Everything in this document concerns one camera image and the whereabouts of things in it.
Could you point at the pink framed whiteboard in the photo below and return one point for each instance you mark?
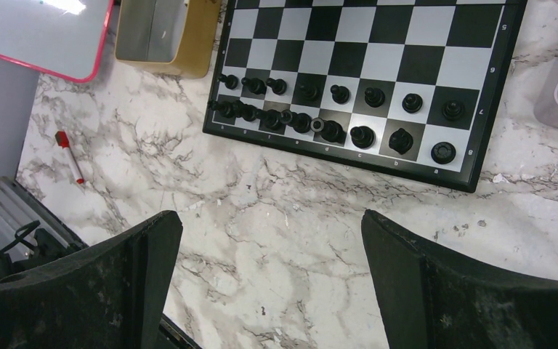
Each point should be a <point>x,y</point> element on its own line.
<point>61,38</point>

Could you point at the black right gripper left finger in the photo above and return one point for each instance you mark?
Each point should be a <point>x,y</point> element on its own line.
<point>109,295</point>

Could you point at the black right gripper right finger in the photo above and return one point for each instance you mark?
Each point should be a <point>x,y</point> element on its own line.
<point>431,296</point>

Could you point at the red capped marker pen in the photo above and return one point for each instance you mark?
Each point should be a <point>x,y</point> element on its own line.
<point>63,141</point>

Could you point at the black and white chessboard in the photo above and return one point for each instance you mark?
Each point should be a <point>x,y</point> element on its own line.
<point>440,50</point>

